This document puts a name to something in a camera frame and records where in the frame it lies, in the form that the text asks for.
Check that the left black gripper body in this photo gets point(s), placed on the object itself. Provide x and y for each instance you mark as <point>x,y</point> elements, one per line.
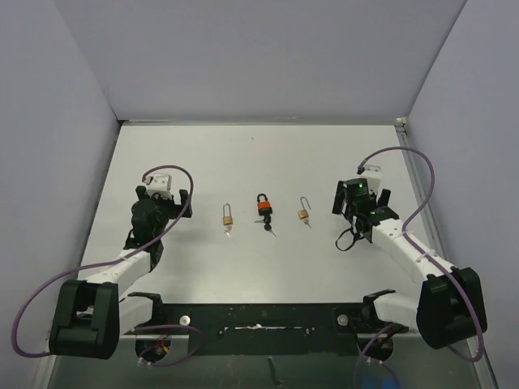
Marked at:
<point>166,209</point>

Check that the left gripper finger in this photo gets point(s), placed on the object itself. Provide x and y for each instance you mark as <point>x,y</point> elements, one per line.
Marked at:
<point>185,208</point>
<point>141,192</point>

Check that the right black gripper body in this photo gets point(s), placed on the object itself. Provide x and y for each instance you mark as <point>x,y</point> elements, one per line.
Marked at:
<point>349,213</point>

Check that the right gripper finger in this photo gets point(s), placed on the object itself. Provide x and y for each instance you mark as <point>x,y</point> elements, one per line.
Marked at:
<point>338,202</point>
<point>384,198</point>

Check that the brass padlock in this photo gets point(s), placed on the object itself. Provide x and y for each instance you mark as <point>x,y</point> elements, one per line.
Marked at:
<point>303,213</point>
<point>227,219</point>

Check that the black headed keys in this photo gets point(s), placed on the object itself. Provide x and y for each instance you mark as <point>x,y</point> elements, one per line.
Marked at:
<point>266,222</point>

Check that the orange black padlock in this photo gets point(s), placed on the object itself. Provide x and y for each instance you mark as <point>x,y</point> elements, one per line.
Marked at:
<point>264,207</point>

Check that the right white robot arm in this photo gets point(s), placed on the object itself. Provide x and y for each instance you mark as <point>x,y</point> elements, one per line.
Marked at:
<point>449,307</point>

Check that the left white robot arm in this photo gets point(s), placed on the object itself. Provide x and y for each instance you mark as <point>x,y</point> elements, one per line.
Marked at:
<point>88,319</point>

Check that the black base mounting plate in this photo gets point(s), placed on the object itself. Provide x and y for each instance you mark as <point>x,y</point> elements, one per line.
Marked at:
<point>168,334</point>

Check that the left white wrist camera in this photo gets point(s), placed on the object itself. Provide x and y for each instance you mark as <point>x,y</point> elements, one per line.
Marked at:
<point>158,184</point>

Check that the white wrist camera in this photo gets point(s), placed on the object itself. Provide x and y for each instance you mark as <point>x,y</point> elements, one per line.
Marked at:
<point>158,184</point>
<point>373,175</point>

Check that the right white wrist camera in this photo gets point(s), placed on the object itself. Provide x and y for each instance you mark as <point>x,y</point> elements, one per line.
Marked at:
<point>373,175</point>

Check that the aluminium frame rail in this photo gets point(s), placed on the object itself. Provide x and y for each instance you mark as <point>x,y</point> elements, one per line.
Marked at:
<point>420,178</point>

